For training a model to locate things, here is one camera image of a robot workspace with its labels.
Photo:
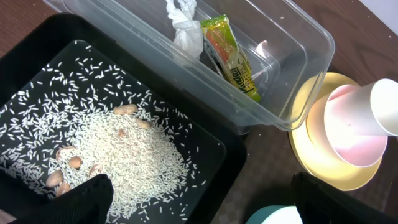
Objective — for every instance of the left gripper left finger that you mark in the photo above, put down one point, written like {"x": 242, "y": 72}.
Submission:
{"x": 87, "y": 203}

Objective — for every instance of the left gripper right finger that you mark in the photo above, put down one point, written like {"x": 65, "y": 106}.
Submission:
{"x": 320, "y": 203}

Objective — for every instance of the light blue bowl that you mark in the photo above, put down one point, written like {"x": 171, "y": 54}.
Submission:
{"x": 276, "y": 214}

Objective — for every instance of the white rice pile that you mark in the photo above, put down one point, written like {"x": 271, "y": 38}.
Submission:
{"x": 66, "y": 110}

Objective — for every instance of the white tissue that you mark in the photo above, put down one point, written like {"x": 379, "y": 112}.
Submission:
{"x": 188, "y": 34}

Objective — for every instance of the green orange snack wrapper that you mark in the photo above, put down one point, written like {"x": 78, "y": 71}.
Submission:
{"x": 226, "y": 54}

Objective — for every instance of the clear plastic waste bin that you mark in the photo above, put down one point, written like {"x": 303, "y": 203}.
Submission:
{"x": 288, "y": 51}

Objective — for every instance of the peanut in shell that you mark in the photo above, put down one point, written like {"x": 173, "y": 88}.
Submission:
{"x": 54, "y": 179}
{"x": 125, "y": 109}
{"x": 75, "y": 162}
{"x": 63, "y": 188}
{"x": 143, "y": 124}

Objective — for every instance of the yellow plate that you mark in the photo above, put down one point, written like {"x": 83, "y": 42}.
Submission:
{"x": 333, "y": 171}

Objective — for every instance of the pink bowl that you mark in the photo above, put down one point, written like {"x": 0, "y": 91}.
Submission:
{"x": 333, "y": 139}

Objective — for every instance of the black plastic tray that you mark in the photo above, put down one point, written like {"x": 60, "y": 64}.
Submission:
{"x": 218, "y": 153}

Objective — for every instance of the white paper cup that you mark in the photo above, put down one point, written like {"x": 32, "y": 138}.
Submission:
{"x": 369, "y": 110}

